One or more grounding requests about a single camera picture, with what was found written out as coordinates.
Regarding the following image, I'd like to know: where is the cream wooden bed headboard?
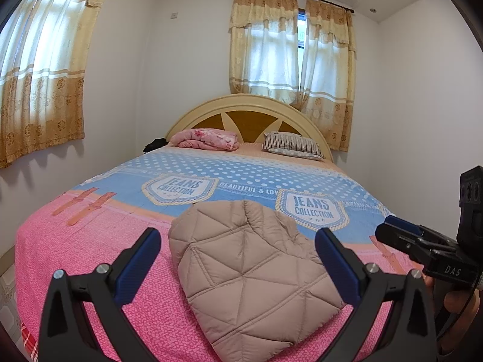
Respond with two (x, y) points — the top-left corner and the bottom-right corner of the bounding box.
(165, 94), (333, 161)

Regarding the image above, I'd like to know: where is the beige puffer jacket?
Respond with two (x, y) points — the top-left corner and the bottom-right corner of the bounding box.
(168, 200), (346, 362)

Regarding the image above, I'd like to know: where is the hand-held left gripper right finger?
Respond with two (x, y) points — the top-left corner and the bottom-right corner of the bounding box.
(315, 228), (438, 362)

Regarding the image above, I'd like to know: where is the striped pillow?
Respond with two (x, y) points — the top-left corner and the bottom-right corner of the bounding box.
(262, 131), (326, 160)

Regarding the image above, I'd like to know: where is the person's right hand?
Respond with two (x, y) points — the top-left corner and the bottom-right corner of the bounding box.
(426, 276), (483, 332)

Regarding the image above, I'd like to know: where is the red plaid sheet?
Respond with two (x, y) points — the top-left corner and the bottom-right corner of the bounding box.
(19, 322), (40, 360)

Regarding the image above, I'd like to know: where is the pink floral folded blanket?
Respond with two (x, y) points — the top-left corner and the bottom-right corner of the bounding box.
(168, 128), (240, 152)

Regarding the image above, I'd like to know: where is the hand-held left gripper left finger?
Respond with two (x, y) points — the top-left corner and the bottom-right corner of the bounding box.
(39, 227), (162, 362)

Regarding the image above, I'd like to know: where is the wide yellow sheer curtain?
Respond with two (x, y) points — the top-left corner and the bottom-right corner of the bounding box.
(0, 0), (117, 168)

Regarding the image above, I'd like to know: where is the yellow sheer curtain panel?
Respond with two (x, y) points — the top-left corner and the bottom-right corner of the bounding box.
(227, 0), (300, 102)
(298, 0), (357, 152)

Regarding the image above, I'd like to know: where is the window frame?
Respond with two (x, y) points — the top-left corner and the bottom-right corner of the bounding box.
(297, 8), (307, 49)

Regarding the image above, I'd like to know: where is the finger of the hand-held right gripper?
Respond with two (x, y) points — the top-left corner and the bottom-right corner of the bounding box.
(385, 216), (457, 251)
(375, 223), (453, 268)

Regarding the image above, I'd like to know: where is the blue pink printed bedspread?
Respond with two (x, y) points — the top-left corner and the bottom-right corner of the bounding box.
(15, 143), (427, 362)

